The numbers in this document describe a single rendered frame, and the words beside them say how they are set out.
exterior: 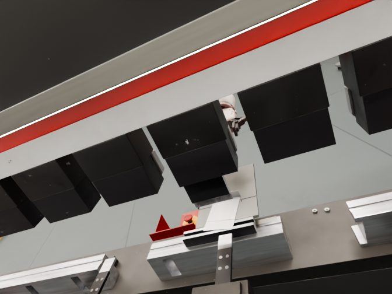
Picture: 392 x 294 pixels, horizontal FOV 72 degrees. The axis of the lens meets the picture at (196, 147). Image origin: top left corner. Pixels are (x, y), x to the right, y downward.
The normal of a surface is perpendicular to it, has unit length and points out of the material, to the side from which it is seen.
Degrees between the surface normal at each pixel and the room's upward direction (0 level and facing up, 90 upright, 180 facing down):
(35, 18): 90
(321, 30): 90
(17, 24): 90
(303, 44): 90
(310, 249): 0
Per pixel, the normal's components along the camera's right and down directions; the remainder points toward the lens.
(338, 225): -0.39, -0.84
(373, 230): -0.14, 0.46
